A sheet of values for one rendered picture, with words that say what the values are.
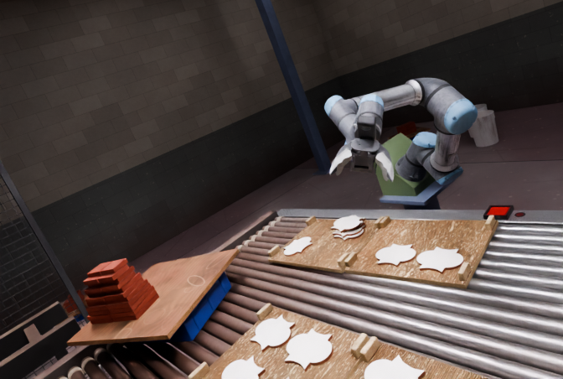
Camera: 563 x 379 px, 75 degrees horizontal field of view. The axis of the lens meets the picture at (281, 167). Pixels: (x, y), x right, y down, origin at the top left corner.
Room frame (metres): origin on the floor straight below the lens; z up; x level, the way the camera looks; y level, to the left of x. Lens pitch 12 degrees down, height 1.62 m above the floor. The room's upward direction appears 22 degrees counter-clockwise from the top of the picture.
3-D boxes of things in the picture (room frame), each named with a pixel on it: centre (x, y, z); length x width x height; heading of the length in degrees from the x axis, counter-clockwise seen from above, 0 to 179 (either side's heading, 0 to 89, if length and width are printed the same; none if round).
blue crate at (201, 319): (1.34, 0.57, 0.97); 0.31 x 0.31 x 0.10; 64
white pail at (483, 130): (4.30, -2.46, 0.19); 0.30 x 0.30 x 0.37
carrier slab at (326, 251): (1.46, -0.06, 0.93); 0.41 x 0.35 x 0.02; 40
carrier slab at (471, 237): (1.15, -0.34, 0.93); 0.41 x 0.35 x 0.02; 42
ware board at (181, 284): (1.37, 0.63, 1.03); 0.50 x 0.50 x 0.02; 64
